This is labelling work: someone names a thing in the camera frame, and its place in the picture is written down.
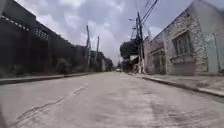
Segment dark tree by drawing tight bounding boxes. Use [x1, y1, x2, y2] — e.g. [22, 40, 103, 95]
[118, 37, 140, 72]

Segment utility pole with crossarms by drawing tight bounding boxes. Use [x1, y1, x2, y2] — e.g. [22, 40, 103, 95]
[134, 11, 147, 75]

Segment grey concrete road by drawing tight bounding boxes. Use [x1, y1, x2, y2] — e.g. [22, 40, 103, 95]
[0, 71, 224, 128]

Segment row of bushes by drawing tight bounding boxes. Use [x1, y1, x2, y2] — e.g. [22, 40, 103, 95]
[0, 57, 102, 80]

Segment low concrete kerb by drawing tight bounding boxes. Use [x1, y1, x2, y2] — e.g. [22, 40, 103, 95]
[0, 72, 98, 86]

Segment stone faced building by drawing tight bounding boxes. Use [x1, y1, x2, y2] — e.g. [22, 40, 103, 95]
[142, 0, 224, 77]

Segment raised concrete pavement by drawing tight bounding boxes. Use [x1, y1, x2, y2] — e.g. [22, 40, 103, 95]
[127, 72, 224, 99]

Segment overhead wires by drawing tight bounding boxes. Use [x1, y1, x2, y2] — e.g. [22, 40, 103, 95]
[128, 0, 161, 42]

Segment long dark wall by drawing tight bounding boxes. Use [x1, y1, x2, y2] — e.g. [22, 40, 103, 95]
[0, 0, 115, 79]

